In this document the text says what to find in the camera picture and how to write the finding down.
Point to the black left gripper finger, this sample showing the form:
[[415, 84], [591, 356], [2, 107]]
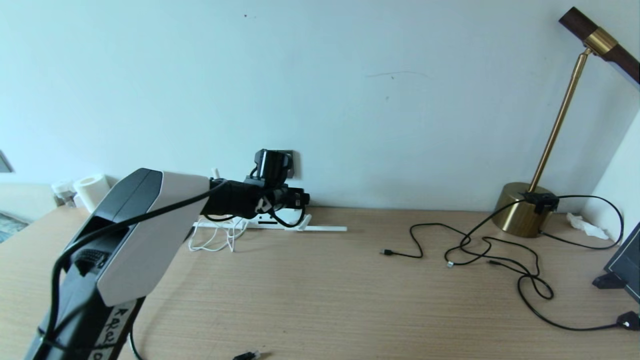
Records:
[[297, 201], [299, 192]]

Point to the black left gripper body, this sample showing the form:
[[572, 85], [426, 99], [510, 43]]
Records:
[[240, 197]]

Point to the white router with antennas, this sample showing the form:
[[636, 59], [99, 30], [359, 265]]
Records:
[[325, 228]]

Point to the white toilet paper roll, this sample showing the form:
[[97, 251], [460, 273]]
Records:
[[90, 190]]

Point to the beige upholstered furniture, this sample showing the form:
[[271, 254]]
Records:
[[25, 200]]

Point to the brass desk lamp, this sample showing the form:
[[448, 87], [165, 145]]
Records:
[[520, 216]]

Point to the patterned grey fabric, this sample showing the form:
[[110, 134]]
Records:
[[10, 227]]

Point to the black adapter block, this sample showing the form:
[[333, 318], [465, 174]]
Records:
[[541, 201]]

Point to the crumpled white tissue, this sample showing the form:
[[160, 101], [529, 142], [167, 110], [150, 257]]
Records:
[[586, 226]]

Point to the grey wall power socket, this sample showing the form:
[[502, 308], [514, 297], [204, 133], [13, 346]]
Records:
[[293, 170]]

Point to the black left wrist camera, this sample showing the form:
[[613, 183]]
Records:
[[272, 165]]

